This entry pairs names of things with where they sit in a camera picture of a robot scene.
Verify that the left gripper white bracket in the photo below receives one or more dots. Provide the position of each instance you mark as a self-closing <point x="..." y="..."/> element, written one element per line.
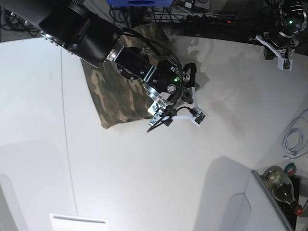
<point x="280" y="45"/>

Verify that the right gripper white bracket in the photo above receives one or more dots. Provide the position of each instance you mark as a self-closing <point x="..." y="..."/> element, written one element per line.
<point x="179" y="102"/>

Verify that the camouflage t-shirt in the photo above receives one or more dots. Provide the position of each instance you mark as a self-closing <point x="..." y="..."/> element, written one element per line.
<point x="117" y="99"/>

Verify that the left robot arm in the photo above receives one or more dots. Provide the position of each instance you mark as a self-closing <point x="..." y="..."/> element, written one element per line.
<point x="286" y="19"/>

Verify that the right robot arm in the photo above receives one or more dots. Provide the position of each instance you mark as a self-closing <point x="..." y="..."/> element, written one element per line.
<point x="69" y="24"/>

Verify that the black power strip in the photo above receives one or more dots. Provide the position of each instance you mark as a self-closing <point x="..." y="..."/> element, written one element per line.
<point x="210" y="19"/>

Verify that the green tape roll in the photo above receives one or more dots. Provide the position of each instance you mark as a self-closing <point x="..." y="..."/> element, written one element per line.
<point x="290" y="169"/>

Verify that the clear plastic bottle red cap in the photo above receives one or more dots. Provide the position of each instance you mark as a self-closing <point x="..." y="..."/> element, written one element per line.
<point x="281" y="187"/>

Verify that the blue box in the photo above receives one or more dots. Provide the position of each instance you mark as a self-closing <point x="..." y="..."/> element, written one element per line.
<point x="140" y="3"/>

